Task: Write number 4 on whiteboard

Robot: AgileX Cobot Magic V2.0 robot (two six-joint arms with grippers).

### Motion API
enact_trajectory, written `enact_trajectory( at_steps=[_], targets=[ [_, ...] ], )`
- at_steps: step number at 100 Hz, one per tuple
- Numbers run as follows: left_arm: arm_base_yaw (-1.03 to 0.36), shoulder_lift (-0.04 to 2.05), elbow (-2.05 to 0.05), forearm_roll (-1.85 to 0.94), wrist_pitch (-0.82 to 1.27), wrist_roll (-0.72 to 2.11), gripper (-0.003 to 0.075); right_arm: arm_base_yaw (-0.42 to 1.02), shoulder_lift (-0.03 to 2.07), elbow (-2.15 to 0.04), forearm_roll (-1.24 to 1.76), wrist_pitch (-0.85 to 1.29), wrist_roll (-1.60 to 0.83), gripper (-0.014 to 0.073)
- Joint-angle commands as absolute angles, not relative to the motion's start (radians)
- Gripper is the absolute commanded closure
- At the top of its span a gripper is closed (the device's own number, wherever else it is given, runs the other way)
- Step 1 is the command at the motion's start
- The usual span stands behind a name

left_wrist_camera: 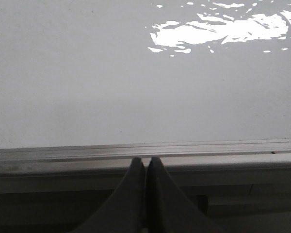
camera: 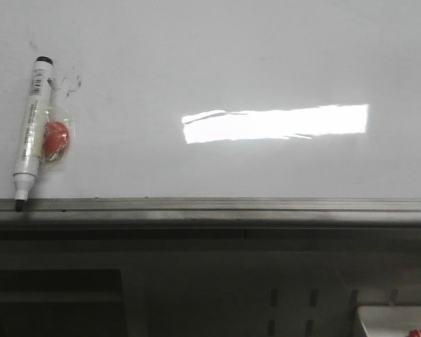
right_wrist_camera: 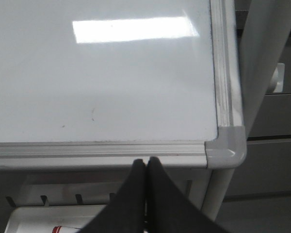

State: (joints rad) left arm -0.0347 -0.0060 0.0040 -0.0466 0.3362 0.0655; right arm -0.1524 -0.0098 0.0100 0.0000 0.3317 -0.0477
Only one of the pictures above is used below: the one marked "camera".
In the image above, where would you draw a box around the small red cap object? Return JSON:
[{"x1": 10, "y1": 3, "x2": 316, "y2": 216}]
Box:
[{"x1": 408, "y1": 329, "x2": 421, "y2": 337}]

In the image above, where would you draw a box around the aluminium whiteboard bottom rail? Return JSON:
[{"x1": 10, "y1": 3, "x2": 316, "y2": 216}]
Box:
[{"x1": 0, "y1": 197, "x2": 421, "y2": 230}]

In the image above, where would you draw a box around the white whiteboard surface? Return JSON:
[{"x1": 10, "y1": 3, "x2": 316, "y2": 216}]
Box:
[{"x1": 0, "y1": 1, "x2": 421, "y2": 199}]

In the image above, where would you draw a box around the white whiteboard marker black tip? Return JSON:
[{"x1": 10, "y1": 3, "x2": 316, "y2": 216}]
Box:
[{"x1": 13, "y1": 56, "x2": 54, "y2": 212}]

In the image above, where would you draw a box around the red round magnet taped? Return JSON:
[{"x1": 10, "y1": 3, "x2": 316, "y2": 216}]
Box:
[{"x1": 40, "y1": 105, "x2": 75, "y2": 173}]

